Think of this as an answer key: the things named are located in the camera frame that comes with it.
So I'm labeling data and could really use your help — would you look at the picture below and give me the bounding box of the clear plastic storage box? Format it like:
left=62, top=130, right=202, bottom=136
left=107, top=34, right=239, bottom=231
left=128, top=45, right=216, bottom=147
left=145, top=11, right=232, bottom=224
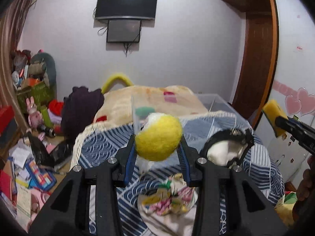
left=130, top=92, right=252, bottom=138

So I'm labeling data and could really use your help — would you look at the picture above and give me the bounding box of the dark purple clothing pile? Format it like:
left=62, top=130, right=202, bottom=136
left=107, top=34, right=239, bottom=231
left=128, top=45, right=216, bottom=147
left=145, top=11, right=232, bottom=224
left=61, top=86, right=105, bottom=143

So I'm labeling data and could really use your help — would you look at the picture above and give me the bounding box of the yellow sponge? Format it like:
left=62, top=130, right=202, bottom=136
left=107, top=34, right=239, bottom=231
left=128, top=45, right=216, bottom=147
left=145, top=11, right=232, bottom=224
left=262, top=99, right=288, bottom=137

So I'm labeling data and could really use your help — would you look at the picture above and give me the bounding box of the brown wooden door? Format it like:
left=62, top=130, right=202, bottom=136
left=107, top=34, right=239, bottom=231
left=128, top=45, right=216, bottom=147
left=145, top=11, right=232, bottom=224
left=223, top=0, right=278, bottom=127

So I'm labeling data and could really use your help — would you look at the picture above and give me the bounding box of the floral patterned cloth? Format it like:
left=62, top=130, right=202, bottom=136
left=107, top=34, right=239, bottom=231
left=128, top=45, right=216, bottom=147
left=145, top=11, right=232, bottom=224
left=138, top=173, right=198, bottom=216

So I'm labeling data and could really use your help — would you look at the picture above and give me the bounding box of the beige blanket on bed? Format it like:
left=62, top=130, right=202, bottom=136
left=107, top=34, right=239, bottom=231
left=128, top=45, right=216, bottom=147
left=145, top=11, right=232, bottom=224
left=93, top=85, right=208, bottom=128

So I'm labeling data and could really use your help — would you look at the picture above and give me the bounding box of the white cabinet with stickers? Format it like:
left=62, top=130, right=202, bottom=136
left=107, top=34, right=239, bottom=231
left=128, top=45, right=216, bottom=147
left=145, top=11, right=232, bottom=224
left=256, top=114, right=309, bottom=182

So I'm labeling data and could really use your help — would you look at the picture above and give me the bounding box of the pink rabbit plush toy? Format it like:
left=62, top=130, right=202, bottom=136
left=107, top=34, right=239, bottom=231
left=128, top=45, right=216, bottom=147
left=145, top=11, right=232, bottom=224
left=26, top=96, right=43, bottom=129

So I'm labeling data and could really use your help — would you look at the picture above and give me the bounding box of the black and white fabric pouch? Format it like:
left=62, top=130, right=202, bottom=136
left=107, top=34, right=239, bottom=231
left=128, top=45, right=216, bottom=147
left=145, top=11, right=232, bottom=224
left=200, top=128, right=254, bottom=168

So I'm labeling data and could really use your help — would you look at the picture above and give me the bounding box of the person's right hand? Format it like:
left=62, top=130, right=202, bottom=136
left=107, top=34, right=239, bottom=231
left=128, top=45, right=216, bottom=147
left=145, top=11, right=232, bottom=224
left=296, top=156, right=314, bottom=201

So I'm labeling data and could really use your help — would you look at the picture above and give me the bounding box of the wall mounted black television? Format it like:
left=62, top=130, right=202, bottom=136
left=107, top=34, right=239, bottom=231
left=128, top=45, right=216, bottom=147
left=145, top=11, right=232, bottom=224
left=94, top=0, right=158, bottom=20

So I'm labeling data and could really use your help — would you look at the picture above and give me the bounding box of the green cardboard box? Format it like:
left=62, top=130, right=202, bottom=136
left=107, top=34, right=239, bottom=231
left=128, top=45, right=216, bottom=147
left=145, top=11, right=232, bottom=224
left=16, top=82, right=55, bottom=113

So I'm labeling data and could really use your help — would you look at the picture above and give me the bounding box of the yellow plush arc toy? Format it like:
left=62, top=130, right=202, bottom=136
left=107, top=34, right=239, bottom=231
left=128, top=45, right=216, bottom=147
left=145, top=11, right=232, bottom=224
left=101, top=73, right=134, bottom=94

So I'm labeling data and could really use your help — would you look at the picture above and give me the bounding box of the red box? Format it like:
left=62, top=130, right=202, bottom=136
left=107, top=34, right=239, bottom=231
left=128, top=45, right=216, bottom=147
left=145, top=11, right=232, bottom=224
left=0, top=105, right=14, bottom=134

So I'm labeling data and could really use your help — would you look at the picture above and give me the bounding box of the yellow felt ball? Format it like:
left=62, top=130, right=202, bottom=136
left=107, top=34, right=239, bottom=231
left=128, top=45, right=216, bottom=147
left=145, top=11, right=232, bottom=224
left=135, top=112, right=183, bottom=161

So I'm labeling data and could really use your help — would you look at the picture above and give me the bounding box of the small dark wall monitor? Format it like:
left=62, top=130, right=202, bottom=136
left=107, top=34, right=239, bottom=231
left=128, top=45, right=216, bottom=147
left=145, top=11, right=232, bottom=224
left=106, top=19, right=142, bottom=43

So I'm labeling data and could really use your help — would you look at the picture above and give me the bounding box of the green knitted cloth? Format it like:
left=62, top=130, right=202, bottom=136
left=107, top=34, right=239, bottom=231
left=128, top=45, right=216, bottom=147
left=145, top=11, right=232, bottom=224
left=135, top=107, right=155, bottom=118

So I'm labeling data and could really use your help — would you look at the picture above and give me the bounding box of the grey green plush dinosaur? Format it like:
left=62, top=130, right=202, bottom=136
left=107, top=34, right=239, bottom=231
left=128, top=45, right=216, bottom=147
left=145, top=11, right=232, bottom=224
left=27, top=52, right=57, bottom=88

